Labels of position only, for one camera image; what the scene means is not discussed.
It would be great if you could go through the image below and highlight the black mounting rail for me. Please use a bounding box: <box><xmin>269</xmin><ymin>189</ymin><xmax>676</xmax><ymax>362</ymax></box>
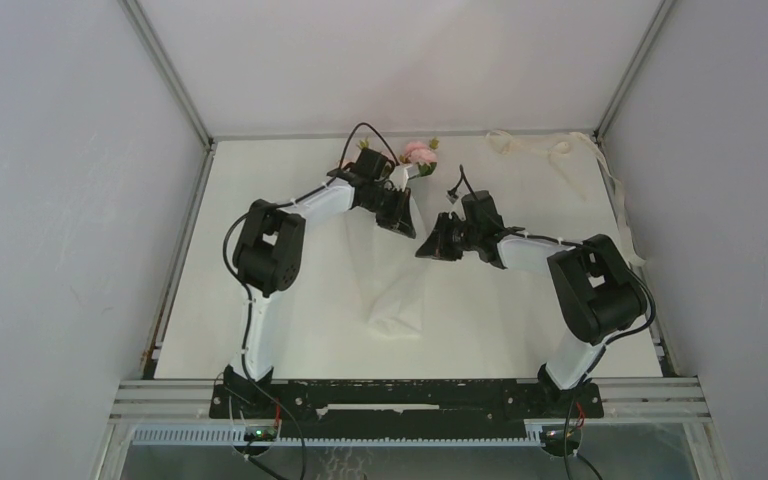
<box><xmin>208</xmin><ymin>379</ymin><xmax>605</xmax><ymax>443</ymax></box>

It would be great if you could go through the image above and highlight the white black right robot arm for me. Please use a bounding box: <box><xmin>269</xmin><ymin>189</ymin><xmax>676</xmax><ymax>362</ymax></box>
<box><xmin>415</xmin><ymin>190</ymin><xmax>657</xmax><ymax>416</ymax></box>

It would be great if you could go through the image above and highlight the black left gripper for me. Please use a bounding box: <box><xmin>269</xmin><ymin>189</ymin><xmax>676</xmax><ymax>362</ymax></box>
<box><xmin>360</xmin><ymin>186</ymin><xmax>416</xmax><ymax>240</ymax></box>

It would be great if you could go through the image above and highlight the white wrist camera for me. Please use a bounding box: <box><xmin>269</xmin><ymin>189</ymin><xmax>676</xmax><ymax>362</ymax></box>
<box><xmin>388</xmin><ymin>163</ymin><xmax>422</xmax><ymax>190</ymax></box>
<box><xmin>446</xmin><ymin>189</ymin><xmax>460</xmax><ymax>205</ymax></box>

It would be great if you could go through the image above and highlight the cream ribbon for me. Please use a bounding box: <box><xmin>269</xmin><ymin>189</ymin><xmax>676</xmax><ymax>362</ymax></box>
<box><xmin>484</xmin><ymin>129</ymin><xmax>647</xmax><ymax>268</ymax></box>

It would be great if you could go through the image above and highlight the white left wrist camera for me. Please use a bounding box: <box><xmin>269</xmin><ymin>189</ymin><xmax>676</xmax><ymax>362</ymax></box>
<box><xmin>388</xmin><ymin>163</ymin><xmax>422</xmax><ymax>190</ymax></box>

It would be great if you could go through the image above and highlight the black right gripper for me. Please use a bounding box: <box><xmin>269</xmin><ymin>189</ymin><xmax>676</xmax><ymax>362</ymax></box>
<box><xmin>416</xmin><ymin>211</ymin><xmax>481</xmax><ymax>260</ymax></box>

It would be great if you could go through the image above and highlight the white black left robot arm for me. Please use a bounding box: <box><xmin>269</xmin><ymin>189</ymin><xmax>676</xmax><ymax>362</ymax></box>
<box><xmin>222</xmin><ymin>148</ymin><xmax>420</xmax><ymax>417</ymax></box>

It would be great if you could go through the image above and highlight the pink fake flower bouquet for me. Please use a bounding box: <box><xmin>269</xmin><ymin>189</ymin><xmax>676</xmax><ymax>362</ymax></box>
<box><xmin>341</xmin><ymin>137</ymin><xmax>439</xmax><ymax>180</ymax></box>

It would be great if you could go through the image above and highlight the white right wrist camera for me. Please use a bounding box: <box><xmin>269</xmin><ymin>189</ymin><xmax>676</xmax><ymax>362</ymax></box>
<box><xmin>446</xmin><ymin>189</ymin><xmax>460</xmax><ymax>205</ymax></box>

